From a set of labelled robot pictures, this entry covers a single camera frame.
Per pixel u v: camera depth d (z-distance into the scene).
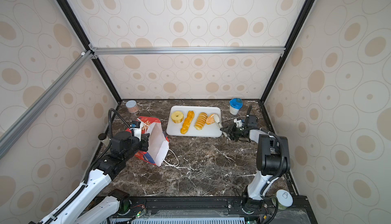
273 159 0.49
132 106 1.09
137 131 0.68
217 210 0.73
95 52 0.90
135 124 0.66
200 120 1.03
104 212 0.56
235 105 1.05
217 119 1.00
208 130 1.02
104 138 0.88
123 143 0.57
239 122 0.90
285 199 0.71
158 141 0.92
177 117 1.06
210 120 1.03
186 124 1.03
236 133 0.85
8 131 0.52
